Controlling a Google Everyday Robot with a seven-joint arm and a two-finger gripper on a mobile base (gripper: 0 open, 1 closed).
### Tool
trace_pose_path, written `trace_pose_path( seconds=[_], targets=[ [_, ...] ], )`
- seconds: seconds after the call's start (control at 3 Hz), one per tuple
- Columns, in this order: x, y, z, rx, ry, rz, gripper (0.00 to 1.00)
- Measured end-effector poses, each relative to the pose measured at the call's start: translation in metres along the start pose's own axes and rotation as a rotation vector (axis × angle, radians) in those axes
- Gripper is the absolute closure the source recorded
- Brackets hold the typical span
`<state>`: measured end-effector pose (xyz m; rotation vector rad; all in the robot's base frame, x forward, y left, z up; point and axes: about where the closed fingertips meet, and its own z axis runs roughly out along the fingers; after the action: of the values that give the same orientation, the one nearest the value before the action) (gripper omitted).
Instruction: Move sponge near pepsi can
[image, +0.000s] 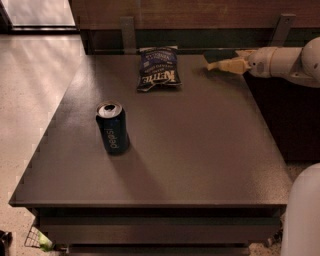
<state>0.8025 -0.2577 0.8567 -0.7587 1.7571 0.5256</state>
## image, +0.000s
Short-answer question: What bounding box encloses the right metal bracket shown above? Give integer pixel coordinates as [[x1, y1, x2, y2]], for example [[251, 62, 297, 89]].
[[270, 13, 296, 47]]

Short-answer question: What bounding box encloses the wire basket with green item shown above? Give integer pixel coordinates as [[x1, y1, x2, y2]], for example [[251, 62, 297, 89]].
[[24, 220, 54, 252]]

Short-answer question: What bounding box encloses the left metal bracket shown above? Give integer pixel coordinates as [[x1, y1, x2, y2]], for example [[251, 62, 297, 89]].
[[120, 16, 136, 54]]

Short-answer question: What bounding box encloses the metal bracket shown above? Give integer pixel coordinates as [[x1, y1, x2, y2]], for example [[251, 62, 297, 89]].
[[120, 16, 136, 54], [270, 13, 296, 47]]

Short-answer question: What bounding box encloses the horizontal metal rail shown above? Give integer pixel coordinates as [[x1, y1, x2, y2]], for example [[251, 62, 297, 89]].
[[93, 46, 261, 55]]

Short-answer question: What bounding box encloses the yellow sponge with dark top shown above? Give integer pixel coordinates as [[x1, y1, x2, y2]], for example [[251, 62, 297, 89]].
[[204, 49, 237, 63]]

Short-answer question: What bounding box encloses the blue Kettle chips bag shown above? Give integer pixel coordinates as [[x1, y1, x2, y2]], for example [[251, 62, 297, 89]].
[[137, 52, 181, 92]]

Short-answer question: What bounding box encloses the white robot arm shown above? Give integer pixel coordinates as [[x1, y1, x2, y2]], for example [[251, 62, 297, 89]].
[[207, 37, 320, 256]]

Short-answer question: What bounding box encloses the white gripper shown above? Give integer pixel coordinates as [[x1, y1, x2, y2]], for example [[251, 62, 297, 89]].
[[207, 47, 276, 78]]

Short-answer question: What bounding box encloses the blue pepsi can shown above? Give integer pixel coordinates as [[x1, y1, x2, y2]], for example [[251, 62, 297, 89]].
[[96, 100, 129, 155]]

